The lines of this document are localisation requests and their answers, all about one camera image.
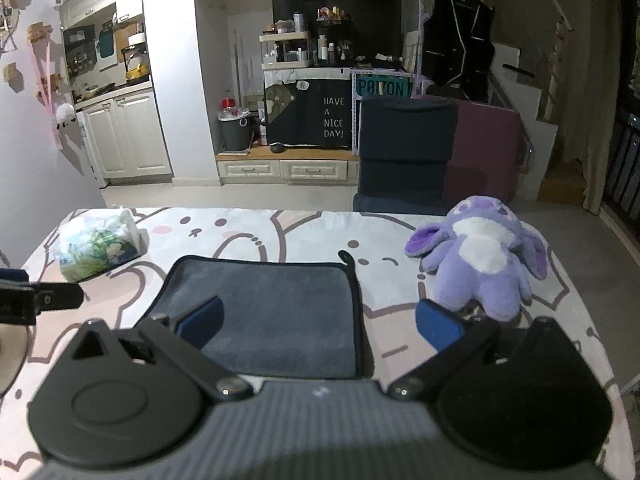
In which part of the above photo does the black have a nice day cloth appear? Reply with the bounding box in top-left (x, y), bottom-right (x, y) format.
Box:
top-left (265, 79), bottom-right (352, 150)

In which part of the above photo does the purple plush toy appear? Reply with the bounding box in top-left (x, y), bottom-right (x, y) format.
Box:
top-left (405, 195), bottom-right (548, 323)

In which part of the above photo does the poison sign board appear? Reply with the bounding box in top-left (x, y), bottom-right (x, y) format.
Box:
top-left (350, 68), bottom-right (414, 155)

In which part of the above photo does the white kitchen cabinet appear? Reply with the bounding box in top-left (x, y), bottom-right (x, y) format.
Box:
top-left (77, 84), bottom-right (172, 180)

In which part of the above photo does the bunny pattern tablecloth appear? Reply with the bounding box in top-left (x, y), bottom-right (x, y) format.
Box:
top-left (0, 206), bottom-right (626, 480)

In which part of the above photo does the grey microfiber towel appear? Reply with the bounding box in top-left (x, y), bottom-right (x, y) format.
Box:
top-left (146, 250), bottom-right (373, 379)

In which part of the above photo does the floral tissue pack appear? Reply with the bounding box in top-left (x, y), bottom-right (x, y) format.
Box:
top-left (53, 208), bottom-right (142, 283)

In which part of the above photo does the white shelf rack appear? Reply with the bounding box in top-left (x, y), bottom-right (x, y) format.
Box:
top-left (259, 32), bottom-right (311, 70)

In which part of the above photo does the dark grey trash bin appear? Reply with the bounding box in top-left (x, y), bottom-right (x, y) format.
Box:
top-left (218, 110), bottom-right (253, 152)

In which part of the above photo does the white drawer cabinet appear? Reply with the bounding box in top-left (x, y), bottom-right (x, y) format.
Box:
top-left (216, 146), bottom-right (359, 185)

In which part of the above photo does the dark blue chair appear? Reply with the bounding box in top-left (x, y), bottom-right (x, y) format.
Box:
top-left (352, 96), bottom-right (458, 214)

